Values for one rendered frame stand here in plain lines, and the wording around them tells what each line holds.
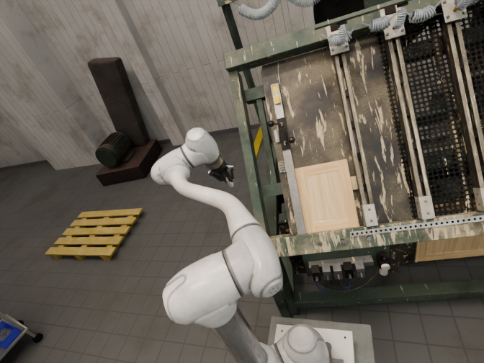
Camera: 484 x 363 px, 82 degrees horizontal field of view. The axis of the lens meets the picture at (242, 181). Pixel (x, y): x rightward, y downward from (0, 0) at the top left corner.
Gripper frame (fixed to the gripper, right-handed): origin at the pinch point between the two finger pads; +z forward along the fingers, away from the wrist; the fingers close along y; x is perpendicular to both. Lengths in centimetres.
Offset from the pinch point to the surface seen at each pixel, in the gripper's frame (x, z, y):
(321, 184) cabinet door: -8, 40, -45
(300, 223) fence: 12, 48, -28
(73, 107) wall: -332, 168, 352
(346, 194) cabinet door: 1, 44, -58
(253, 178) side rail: -17.9, 32.6, -5.7
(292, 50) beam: -77, -4, -46
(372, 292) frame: 49, 117, -66
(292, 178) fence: -13.1, 35.4, -28.9
